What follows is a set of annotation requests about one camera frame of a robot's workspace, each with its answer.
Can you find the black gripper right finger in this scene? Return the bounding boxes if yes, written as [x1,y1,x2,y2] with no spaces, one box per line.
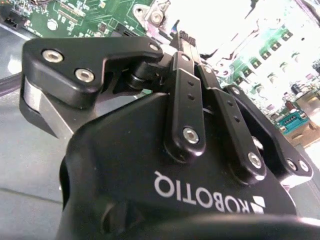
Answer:
[189,44,315,187]

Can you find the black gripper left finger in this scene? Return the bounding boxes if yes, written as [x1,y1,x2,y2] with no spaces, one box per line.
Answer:
[19,34,208,164]

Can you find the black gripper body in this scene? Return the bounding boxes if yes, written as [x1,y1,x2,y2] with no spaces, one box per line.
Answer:
[59,91,320,240]

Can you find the metal locking lever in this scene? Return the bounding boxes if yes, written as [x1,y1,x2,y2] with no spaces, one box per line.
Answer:
[171,19,182,38]

